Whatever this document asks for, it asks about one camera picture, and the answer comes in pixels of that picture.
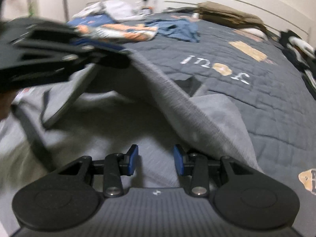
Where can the light grey hoodie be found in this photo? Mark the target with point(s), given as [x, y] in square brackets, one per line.
[116, 8]

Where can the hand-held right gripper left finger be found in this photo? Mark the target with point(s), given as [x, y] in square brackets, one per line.
[132, 160]

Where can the orange patterned cloth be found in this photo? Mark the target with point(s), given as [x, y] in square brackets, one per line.
[123, 32]

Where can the blue quilted blanket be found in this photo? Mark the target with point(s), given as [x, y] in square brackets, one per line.
[93, 19]

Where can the pile of black and white clothes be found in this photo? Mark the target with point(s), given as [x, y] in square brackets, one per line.
[298, 51]

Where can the blue shirt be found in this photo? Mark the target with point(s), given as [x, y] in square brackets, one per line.
[180, 29]

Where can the grey quilted bedspread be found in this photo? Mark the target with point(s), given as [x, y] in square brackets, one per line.
[234, 91]

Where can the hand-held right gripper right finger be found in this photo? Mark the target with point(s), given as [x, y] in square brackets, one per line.
[178, 160]

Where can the white headboard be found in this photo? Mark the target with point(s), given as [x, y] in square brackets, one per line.
[246, 2]

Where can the small white cloth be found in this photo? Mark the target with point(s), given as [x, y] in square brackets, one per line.
[255, 32]

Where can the grey sweatshirt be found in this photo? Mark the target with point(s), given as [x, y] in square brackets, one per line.
[123, 118]

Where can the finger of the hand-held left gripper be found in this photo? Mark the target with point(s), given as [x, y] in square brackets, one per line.
[103, 47]
[108, 60]

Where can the folded khaki blanket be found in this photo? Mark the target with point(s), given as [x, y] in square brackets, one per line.
[229, 13]

